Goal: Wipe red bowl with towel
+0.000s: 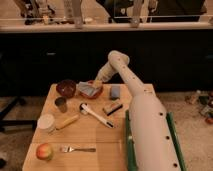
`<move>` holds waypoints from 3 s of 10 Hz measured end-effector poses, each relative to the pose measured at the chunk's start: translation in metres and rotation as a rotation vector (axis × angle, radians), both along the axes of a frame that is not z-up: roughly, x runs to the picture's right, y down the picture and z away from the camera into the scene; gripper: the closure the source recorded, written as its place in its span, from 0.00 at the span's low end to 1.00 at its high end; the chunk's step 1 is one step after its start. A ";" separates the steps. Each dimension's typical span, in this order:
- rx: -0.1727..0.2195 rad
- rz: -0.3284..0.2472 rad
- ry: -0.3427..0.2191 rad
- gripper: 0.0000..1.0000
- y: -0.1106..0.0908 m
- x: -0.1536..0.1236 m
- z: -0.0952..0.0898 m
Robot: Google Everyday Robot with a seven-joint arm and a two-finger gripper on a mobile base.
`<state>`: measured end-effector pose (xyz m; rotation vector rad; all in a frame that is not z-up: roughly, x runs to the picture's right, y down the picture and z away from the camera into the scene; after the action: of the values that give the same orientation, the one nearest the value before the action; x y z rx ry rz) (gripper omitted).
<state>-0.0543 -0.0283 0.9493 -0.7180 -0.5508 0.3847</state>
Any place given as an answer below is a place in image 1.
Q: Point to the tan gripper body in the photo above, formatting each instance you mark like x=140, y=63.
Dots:
x=97, y=84

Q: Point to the grey towel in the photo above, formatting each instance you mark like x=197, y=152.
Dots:
x=86, y=88

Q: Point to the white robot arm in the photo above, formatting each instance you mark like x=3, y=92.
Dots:
x=153, y=142

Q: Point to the dark red wooden bowl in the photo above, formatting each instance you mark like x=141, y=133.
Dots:
x=66, y=88

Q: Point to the blue grey sponge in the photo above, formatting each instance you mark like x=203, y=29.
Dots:
x=114, y=92

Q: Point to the wooden block brush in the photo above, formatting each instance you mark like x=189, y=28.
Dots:
x=112, y=107

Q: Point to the silver fork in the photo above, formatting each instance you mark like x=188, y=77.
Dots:
x=68, y=149

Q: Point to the red yellow apple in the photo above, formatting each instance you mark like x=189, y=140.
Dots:
x=44, y=152

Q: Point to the green robot base frame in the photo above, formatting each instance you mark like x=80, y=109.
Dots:
x=130, y=149

